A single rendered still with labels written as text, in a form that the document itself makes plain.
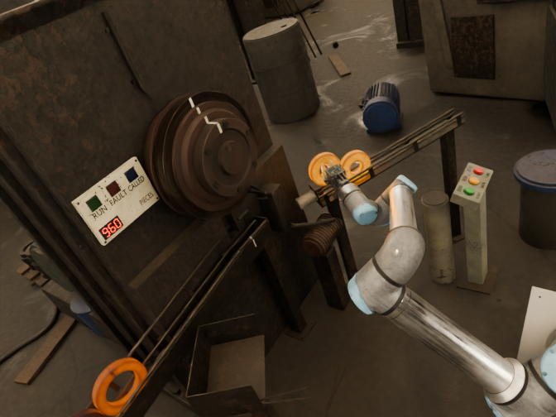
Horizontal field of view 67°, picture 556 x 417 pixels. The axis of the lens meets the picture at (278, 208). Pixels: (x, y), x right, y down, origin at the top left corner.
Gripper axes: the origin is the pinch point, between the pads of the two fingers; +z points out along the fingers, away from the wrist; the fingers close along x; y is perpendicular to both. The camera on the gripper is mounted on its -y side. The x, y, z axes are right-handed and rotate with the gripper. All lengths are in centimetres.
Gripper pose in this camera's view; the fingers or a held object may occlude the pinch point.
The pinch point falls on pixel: (323, 165)
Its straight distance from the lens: 191.9
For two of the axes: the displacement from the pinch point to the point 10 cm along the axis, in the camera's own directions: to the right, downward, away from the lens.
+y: -1.9, -6.2, -7.6
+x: -9.0, 4.3, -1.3
